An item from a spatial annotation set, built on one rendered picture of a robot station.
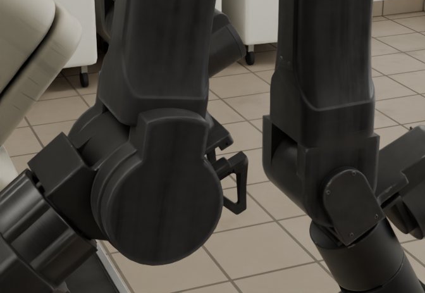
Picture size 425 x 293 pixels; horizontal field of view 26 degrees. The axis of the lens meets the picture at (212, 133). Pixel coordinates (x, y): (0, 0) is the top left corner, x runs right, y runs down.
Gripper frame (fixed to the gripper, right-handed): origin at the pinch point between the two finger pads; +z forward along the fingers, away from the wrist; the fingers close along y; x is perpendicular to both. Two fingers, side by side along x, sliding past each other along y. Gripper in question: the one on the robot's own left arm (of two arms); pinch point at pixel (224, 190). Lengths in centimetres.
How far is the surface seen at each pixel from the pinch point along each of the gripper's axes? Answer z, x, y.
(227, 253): 112, -10, 149
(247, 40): 129, -88, 322
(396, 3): 190, -200, 390
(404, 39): 187, -175, 341
